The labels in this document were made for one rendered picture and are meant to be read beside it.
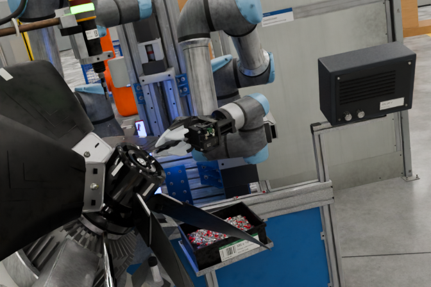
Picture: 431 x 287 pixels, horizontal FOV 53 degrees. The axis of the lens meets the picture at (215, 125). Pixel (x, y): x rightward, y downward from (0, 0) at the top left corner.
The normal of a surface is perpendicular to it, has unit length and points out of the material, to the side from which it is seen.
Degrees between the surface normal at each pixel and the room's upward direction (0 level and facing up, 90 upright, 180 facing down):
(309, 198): 90
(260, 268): 90
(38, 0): 104
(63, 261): 50
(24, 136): 75
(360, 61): 15
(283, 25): 90
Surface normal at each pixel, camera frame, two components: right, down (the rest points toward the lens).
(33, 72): 0.41, -0.67
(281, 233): 0.09, 0.28
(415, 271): -0.19, -0.94
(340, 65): -0.17, -0.83
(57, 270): 0.62, -0.76
